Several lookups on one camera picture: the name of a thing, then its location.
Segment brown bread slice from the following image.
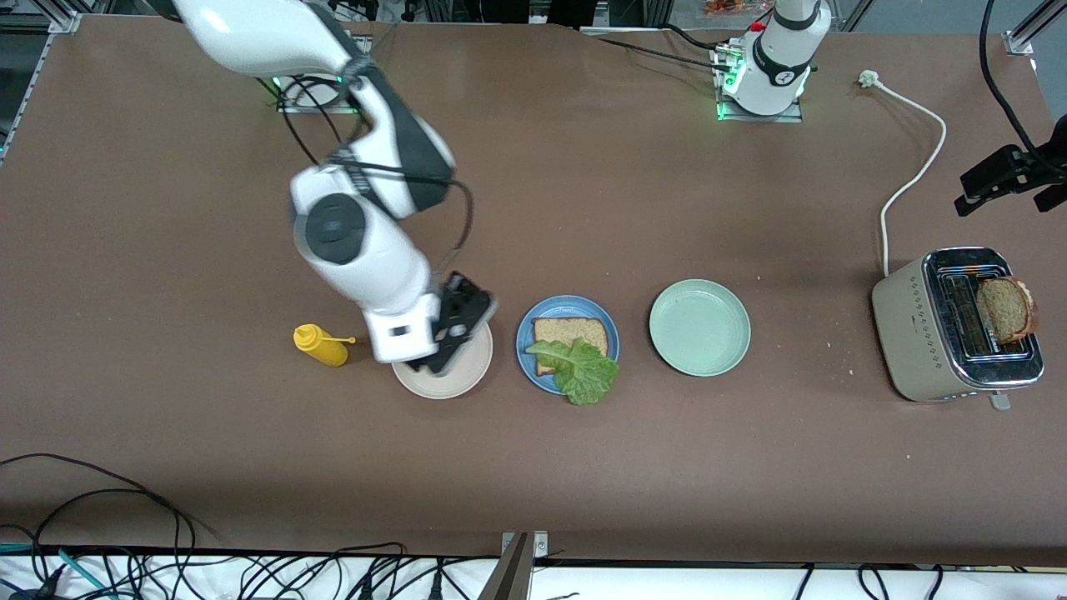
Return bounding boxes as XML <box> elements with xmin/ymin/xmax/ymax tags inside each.
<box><xmin>974</xmin><ymin>276</ymin><xmax>1041</xmax><ymax>345</ymax></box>
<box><xmin>532</xmin><ymin>316</ymin><xmax>609</xmax><ymax>377</ymax></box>

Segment yellow mustard squeeze bottle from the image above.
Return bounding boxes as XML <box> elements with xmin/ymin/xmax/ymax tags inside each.
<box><xmin>293</xmin><ymin>323</ymin><xmax>357</xmax><ymax>368</ymax></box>

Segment green lettuce leaf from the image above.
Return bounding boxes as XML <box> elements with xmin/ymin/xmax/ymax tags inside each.
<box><xmin>524</xmin><ymin>337</ymin><xmax>620</xmax><ymax>407</ymax></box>

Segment white plate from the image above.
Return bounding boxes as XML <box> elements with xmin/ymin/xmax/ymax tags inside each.
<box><xmin>392</xmin><ymin>321</ymin><xmax>494</xmax><ymax>400</ymax></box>

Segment blue plate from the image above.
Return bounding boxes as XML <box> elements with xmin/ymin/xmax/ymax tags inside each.
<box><xmin>515</xmin><ymin>295</ymin><xmax>621</xmax><ymax>396</ymax></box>

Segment light green plate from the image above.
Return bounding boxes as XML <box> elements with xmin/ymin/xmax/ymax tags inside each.
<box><xmin>649</xmin><ymin>278</ymin><xmax>752</xmax><ymax>378</ymax></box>

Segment beige chrome toaster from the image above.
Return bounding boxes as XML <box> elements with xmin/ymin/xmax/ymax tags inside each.
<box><xmin>871</xmin><ymin>246</ymin><xmax>1045</xmax><ymax>411</ymax></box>

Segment aluminium frame rail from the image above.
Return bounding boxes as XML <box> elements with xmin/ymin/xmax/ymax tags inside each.
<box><xmin>1004</xmin><ymin>0</ymin><xmax>1067</xmax><ymax>56</ymax></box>
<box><xmin>0</xmin><ymin>10</ymin><xmax>84</xmax><ymax>163</ymax></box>

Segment white toaster power cable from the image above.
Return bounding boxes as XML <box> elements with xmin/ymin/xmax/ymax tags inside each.
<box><xmin>859</xmin><ymin>69</ymin><xmax>949</xmax><ymax>278</ymax></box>

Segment black floor cable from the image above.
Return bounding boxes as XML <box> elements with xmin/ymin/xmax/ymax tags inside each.
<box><xmin>238</xmin><ymin>542</ymin><xmax>409</xmax><ymax>600</ymax></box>
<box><xmin>0</xmin><ymin>454</ymin><xmax>197</xmax><ymax>600</ymax></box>
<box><xmin>792</xmin><ymin>562</ymin><xmax>943</xmax><ymax>600</ymax></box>

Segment metal table bracket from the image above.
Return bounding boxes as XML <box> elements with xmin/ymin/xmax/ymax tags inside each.
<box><xmin>479</xmin><ymin>531</ymin><xmax>549</xmax><ymax>600</ymax></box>

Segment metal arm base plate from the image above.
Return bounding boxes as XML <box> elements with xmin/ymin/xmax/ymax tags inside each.
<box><xmin>714</xmin><ymin>46</ymin><xmax>805</xmax><ymax>124</ymax></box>
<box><xmin>275</xmin><ymin>35</ymin><xmax>369</xmax><ymax>114</ymax></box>

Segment black base cable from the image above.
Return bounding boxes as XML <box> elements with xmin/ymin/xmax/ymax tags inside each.
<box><xmin>661</xmin><ymin>23</ymin><xmax>734</xmax><ymax>53</ymax></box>
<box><xmin>594</xmin><ymin>35</ymin><xmax>722</xmax><ymax>72</ymax></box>

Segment teal floor cable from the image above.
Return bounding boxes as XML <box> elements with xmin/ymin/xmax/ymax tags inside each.
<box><xmin>0</xmin><ymin>542</ymin><xmax>109</xmax><ymax>600</ymax></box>

